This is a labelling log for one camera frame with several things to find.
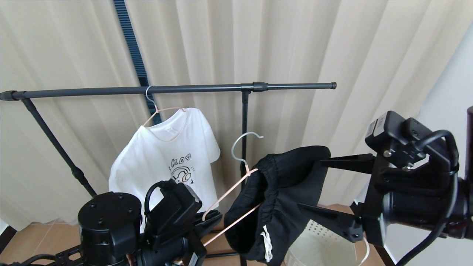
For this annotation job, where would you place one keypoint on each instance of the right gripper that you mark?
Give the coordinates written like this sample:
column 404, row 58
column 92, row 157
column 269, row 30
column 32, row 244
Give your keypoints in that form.
column 414, row 207

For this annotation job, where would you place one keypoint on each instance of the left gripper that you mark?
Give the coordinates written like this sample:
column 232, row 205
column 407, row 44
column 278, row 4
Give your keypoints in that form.
column 166, row 255

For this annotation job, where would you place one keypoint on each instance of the black garment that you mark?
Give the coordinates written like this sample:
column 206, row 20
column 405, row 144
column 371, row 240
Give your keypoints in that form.
column 288, row 184

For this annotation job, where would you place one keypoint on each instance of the pink clothes hanger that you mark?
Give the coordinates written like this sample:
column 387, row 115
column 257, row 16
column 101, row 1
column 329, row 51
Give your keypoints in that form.
column 230, row 194
column 155, row 108

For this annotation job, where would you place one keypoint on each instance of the white printed t-shirt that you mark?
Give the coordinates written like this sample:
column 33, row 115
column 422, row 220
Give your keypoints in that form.
column 159, row 162

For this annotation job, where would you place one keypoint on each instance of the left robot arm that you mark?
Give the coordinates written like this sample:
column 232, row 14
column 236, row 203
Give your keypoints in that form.
column 107, row 221

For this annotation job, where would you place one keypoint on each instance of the white laundry basket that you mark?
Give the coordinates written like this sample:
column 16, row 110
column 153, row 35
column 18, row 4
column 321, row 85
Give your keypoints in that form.
column 314, row 247

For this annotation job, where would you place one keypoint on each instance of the black clothes rack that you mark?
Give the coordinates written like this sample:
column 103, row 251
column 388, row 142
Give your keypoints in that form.
column 92, row 89

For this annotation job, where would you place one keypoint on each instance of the beige curtain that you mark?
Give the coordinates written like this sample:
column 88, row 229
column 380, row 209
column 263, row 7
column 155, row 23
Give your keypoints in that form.
column 332, row 44
column 55, row 44

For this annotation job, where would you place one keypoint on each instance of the window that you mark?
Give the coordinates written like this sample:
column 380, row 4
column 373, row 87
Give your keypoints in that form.
column 127, row 37

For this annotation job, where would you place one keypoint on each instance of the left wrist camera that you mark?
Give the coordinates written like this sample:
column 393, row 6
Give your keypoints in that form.
column 173, row 207

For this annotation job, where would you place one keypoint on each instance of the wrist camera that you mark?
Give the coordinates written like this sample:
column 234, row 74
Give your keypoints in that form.
column 173, row 207
column 391, row 136

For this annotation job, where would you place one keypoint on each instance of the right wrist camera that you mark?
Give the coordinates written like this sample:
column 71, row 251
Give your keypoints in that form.
column 391, row 136

